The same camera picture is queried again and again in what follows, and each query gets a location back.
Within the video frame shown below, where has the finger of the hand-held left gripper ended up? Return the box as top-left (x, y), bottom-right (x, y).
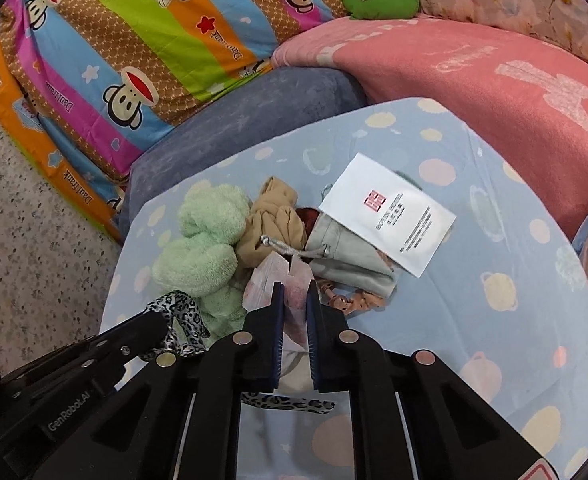
top-left (73, 311), bottom-right (171, 382)

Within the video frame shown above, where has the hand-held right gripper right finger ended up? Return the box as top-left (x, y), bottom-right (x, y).
top-left (305, 279), bottom-right (560, 480)

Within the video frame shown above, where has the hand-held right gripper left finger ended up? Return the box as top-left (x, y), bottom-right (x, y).
top-left (34, 281), bottom-right (287, 480)

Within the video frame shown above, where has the peach dotted scrunchie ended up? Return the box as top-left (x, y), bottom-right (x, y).
top-left (318, 280), bottom-right (387, 317)

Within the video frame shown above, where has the leopard print ribbon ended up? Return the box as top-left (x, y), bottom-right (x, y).
top-left (141, 290), bottom-right (335, 417)

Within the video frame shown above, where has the light green fluffy towel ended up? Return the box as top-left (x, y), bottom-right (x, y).
top-left (151, 182), bottom-right (255, 342)

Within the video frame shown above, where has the dark red cloth item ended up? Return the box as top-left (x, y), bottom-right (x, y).
top-left (294, 207), bottom-right (321, 252)

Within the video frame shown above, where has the tan cloth bag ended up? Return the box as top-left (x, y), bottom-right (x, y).
top-left (236, 176), bottom-right (307, 270)

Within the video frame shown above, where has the white paper card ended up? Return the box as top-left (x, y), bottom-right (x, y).
top-left (319, 152), bottom-right (457, 279)

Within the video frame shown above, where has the blue dotted bed sheet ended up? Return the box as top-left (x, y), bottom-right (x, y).
top-left (99, 96), bottom-right (588, 480)

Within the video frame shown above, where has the grey-blue velvet cushion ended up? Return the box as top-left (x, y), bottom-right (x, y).
top-left (116, 66), bottom-right (369, 241)

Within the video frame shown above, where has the pink blanket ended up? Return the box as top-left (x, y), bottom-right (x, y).
top-left (271, 15), bottom-right (588, 242)

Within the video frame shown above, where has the colourful cartoon printed quilt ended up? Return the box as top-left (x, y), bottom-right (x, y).
top-left (0, 0), bottom-right (355, 242)

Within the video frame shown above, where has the pale floral cloth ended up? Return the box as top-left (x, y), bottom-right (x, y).
top-left (344, 0), bottom-right (588, 81)

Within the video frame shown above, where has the grey drawstring pouch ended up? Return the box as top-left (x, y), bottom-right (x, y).
top-left (304, 212), bottom-right (401, 297)

